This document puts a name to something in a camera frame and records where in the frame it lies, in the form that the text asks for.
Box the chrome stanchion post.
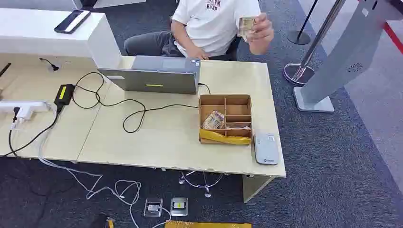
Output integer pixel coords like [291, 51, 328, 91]
[282, 0, 346, 87]

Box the black smartphone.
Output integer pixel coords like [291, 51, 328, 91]
[54, 9, 92, 35]

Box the white power strip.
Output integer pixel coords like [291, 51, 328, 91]
[0, 100, 52, 122]

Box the person's right hand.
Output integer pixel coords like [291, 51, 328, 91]
[189, 47, 211, 60]

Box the small black desk microphone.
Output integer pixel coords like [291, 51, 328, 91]
[39, 57, 60, 72]

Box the grey card reader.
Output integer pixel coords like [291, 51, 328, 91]
[253, 132, 279, 165]

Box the black plug with cable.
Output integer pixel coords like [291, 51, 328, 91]
[8, 107, 21, 157]

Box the person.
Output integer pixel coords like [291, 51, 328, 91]
[124, 0, 275, 62]

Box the steel floor socket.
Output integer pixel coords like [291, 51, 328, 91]
[170, 197, 189, 218]

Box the chrome chair base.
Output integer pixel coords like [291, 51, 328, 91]
[178, 171, 225, 199]

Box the clear lid floor socket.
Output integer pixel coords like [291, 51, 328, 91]
[143, 197, 163, 218]

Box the pale wooden desk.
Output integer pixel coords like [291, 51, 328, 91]
[0, 53, 287, 204]

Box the black rod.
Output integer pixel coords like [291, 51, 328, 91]
[0, 62, 12, 78]

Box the yellow sheet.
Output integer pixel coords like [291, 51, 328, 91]
[164, 220, 253, 228]

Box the black laptop power cable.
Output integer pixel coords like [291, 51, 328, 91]
[71, 71, 211, 134]

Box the black mains cable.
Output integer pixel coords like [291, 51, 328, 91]
[1, 107, 61, 157]

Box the person's left hand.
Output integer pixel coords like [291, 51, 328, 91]
[245, 12, 275, 44]

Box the grey kiosk stand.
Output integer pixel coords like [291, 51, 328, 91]
[293, 0, 403, 113]

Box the black power adapter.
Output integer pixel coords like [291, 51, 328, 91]
[54, 84, 76, 111]

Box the grey laptop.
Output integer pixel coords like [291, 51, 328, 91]
[97, 56, 202, 95]

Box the wooden compartment box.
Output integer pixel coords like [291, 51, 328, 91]
[198, 94, 253, 146]

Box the white counter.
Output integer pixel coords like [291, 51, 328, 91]
[0, 8, 122, 69]

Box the white cable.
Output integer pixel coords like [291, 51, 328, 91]
[37, 104, 173, 228]

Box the yellow plastic strip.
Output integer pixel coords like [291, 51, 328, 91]
[199, 129, 252, 146]

